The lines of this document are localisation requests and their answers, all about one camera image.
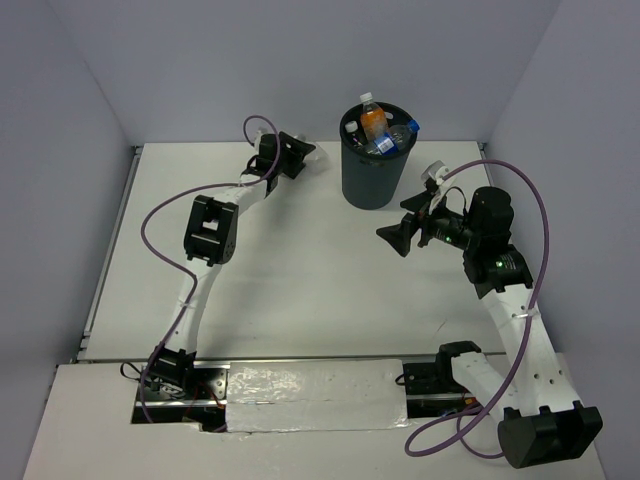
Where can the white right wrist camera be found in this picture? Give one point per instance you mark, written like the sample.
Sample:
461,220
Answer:
435,182

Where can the Pepsi label clear bottle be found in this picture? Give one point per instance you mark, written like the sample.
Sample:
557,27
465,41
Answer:
394,140

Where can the orange label juice bottle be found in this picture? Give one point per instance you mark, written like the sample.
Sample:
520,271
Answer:
373,118

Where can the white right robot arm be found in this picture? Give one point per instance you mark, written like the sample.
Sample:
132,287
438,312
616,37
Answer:
540,418

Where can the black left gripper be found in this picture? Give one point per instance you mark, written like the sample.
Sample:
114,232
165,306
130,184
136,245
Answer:
297,151

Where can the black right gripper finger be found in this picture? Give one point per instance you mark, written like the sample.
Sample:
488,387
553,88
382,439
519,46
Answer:
399,236
419,202

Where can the dark grey plastic bin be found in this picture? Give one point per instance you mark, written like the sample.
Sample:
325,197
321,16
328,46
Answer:
369,181

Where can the silver foil covered panel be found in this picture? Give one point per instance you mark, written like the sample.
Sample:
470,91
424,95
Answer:
350,395

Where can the clear plastic bottle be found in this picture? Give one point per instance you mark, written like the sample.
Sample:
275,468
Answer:
318,160

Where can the green label clear bottle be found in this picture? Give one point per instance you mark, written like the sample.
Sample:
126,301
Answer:
355,135

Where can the metal base rail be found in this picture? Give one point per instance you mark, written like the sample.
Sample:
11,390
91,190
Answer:
427,395

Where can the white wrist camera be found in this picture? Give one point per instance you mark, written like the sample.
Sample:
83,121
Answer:
260,133
435,182

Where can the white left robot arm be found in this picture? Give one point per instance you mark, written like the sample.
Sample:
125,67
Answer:
210,241

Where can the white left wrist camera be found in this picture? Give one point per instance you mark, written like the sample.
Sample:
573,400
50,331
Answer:
260,133

